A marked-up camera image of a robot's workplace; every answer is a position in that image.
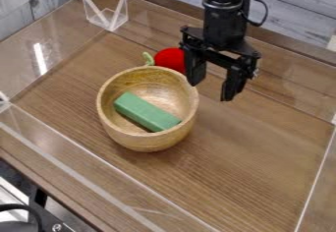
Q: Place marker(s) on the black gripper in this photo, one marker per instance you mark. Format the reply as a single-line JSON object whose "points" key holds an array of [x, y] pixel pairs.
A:
{"points": [[239, 59]]}

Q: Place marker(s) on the red knitted apple toy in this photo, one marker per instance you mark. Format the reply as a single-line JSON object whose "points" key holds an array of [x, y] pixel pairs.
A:
{"points": [[168, 58]]}

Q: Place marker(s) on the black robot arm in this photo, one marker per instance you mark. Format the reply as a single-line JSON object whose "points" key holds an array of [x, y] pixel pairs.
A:
{"points": [[217, 43]]}

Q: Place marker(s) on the wooden bowl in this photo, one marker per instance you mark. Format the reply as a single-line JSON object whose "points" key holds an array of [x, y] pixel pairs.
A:
{"points": [[164, 88]]}

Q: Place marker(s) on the green rectangular block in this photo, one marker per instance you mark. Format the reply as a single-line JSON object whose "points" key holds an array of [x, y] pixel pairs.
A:
{"points": [[144, 113]]}

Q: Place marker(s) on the clear acrylic tray walls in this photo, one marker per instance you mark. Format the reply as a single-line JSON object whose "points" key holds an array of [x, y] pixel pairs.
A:
{"points": [[148, 156]]}

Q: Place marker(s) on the black table frame bracket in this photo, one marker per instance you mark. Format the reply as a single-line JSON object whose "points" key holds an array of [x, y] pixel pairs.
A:
{"points": [[51, 223]]}

